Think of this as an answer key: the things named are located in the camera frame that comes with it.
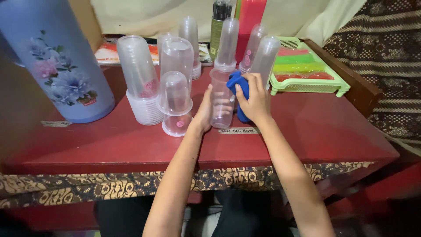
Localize person's black trousers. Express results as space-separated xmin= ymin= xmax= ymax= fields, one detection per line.
xmin=95 ymin=188 xmax=295 ymax=237

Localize long paper label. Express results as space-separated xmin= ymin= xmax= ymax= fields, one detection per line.
xmin=218 ymin=127 xmax=261 ymax=135

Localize yellow plastic bundle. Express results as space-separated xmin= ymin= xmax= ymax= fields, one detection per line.
xmin=273 ymin=63 xmax=327 ymax=73

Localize brown patterned curtain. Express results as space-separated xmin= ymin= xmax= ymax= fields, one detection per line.
xmin=323 ymin=0 xmax=421 ymax=149

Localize wide stack of clear cups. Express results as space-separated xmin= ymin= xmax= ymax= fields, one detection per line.
xmin=116 ymin=35 xmax=164 ymax=126

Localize green plastic bundle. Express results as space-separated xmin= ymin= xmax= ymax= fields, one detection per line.
xmin=275 ymin=54 xmax=317 ymax=65

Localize brown batik tablecloth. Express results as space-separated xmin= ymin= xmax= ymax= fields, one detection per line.
xmin=0 ymin=161 xmax=375 ymax=209

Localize blue cloth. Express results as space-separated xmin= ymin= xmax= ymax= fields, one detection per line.
xmin=226 ymin=71 xmax=251 ymax=123

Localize red plastic bundle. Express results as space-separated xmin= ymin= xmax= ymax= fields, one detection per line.
xmin=274 ymin=72 xmax=335 ymax=82

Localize clear plastic cup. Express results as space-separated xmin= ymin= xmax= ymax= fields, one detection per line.
xmin=209 ymin=67 xmax=238 ymax=129

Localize green plastic basket tray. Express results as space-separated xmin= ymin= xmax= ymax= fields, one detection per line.
xmin=269 ymin=36 xmax=351 ymax=98

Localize pink plastic bundle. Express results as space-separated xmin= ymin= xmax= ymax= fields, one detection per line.
xmin=278 ymin=48 xmax=310 ymax=56

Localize person's right hand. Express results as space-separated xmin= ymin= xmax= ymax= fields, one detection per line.
xmin=235 ymin=73 xmax=272 ymax=124

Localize short stack of clear cups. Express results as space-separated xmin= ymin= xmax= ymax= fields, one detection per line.
xmin=156 ymin=71 xmax=193 ymax=137

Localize green tin of black straws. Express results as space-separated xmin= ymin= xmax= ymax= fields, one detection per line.
xmin=209 ymin=0 xmax=235 ymax=61

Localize brown wooden board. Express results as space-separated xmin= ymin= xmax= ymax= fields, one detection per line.
xmin=303 ymin=39 xmax=384 ymax=118

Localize orange and white packets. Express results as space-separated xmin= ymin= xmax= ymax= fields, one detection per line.
xmin=94 ymin=40 xmax=212 ymax=66

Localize torn paper label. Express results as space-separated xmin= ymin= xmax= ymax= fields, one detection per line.
xmin=40 ymin=120 xmax=72 ymax=128

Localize blue floral thermos jug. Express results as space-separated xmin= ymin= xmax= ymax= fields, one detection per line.
xmin=0 ymin=0 xmax=116 ymax=124

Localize red plastic packet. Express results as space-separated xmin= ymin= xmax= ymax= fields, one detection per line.
xmin=234 ymin=0 xmax=268 ymax=65

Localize person's left hand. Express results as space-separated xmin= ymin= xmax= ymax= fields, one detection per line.
xmin=192 ymin=84 xmax=214 ymax=133

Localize cream cloth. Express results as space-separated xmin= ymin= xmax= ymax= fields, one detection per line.
xmin=90 ymin=0 xmax=367 ymax=47

